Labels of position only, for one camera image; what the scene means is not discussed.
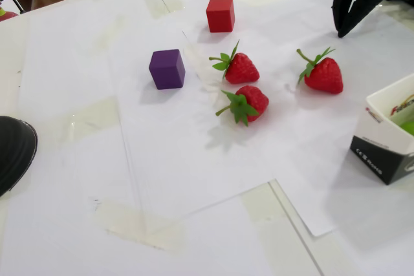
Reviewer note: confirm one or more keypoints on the green plastic grape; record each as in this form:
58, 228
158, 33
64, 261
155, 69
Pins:
408, 128

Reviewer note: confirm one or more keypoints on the white paper sheet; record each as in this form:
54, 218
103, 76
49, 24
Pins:
178, 159
291, 143

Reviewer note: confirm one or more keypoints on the white black cardboard box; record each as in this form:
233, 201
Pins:
378, 133

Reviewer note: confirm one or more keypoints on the black round base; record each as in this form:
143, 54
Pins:
14, 153

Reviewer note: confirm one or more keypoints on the purple wooden cube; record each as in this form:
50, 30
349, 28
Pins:
166, 70

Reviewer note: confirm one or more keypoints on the red plastic strawberry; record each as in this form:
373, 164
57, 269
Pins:
255, 99
323, 77
242, 69

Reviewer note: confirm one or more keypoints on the red wooden cube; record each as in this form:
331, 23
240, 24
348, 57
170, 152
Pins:
220, 17

